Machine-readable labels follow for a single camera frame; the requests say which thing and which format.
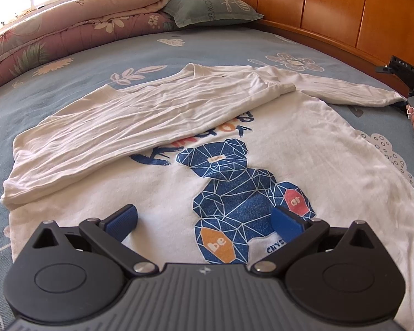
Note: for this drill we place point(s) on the white printed sweatshirt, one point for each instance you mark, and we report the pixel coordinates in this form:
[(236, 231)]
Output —
[(205, 155)]

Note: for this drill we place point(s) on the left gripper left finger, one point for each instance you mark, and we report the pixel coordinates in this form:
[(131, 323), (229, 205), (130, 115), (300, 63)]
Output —
[(106, 238)]

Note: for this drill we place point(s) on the green flower pillow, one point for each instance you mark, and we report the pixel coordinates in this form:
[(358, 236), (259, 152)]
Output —
[(187, 13)]

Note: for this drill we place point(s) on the blue patterned bed sheet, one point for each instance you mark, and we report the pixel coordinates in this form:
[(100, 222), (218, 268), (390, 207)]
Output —
[(28, 99)]

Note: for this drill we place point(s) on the pink floral folded quilt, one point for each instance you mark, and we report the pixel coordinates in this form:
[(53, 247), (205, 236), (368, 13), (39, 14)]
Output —
[(73, 27)]

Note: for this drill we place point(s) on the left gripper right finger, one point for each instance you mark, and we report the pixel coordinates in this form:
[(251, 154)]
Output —
[(300, 236)]

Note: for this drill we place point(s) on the wooden headboard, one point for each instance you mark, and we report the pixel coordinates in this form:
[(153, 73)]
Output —
[(362, 33)]

